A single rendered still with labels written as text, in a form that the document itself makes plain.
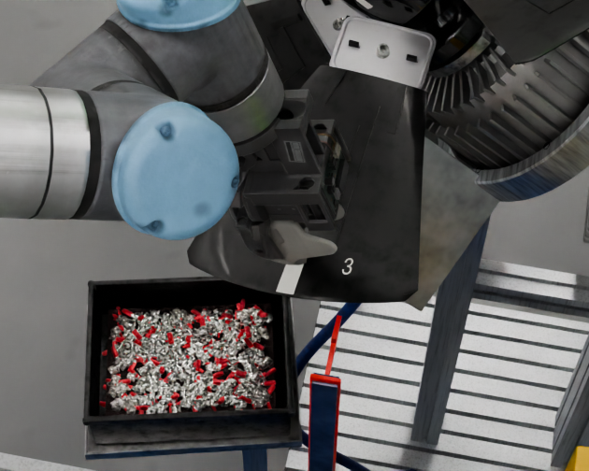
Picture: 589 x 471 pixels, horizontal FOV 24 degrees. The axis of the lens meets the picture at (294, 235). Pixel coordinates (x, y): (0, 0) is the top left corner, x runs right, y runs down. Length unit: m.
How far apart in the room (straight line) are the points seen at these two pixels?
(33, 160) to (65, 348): 1.72
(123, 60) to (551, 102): 0.54
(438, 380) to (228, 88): 1.19
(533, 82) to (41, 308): 1.38
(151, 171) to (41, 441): 1.66
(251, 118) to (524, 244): 1.63
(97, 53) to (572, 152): 0.57
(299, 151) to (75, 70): 0.20
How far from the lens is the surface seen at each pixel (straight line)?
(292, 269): 1.18
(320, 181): 1.03
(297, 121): 0.99
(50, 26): 2.88
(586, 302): 1.85
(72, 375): 2.43
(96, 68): 0.89
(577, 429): 2.14
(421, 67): 1.28
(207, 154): 0.76
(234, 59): 0.93
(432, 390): 2.11
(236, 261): 1.21
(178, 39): 0.90
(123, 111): 0.78
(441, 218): 1.38
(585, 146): 1.33
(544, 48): 1.02
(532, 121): 1.33
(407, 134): 1.23
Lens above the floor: 2.17
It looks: 59 degrees down
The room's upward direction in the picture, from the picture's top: straight up
